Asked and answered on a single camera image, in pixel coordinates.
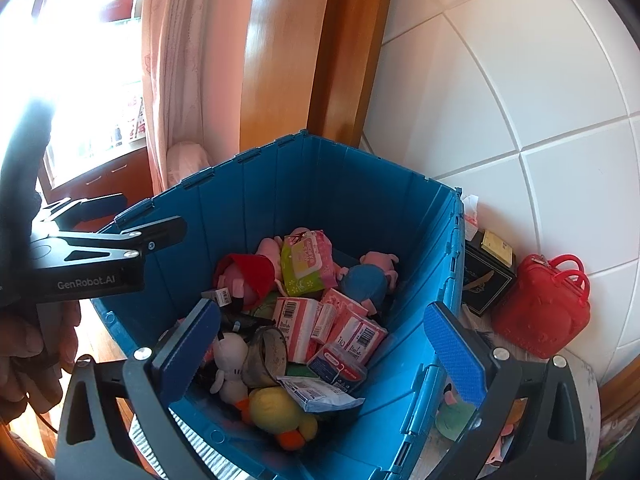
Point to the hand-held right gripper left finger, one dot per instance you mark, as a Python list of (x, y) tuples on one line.
[(190, 350)]

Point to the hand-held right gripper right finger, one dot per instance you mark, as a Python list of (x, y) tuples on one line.
[(455, 355)]

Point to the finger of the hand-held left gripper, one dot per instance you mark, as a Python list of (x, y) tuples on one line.
[(95, 207), (160, 232)]

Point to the blue plastic crate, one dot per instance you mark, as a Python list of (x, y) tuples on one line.
[(300, 195)]

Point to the person's left hand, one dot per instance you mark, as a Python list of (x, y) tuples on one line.
[(20, 355)]

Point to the wooden window sill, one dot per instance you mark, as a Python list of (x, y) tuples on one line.
[(100, 175)]

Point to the white plush toy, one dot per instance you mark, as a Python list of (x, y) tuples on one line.
[(232, 355)]

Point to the pig plush in green dress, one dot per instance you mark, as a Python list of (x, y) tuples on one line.
[(457, 417)]

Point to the clear glass jar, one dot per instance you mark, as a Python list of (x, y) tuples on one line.
[(265, 355)]

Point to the black gift box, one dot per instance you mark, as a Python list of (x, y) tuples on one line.
[(482, 280)]

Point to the red suitcase-shaped bag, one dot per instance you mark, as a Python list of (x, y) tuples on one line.
[(540, 310)]

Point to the pink white carton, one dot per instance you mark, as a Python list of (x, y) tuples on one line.
[(295, 320), (345, 302), (324, 322), (360, 335)]

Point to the pig plush in red dress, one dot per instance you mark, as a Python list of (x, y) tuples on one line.
[(250, 270)]

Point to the yellow duck plush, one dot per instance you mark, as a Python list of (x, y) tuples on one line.
[(272, 410)]

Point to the small yellow box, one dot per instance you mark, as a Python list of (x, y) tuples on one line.
[(497, 247)]

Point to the pig plush in blue shirt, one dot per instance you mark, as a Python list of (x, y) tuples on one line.
[(365, 280)]

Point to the clear blue plastic box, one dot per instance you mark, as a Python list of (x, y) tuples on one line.
[(335, 365)]

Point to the white barcode packet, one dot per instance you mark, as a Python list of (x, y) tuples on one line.
[(315, 392)]

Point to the white pink tissue pack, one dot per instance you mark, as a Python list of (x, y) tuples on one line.
[(471, 220)]

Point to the grey bed sheet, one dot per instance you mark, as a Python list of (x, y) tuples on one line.
[(590, 410)]

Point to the green pink wet wipes pack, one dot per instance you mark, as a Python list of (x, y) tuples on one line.
[(305, 260)]

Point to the bright window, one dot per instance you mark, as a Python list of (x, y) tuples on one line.
[(90, 60)]

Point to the pink curtain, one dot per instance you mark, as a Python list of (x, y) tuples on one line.
[(175, 60)]

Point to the white padded headboard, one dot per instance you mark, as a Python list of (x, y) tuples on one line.
[(500, 85)]

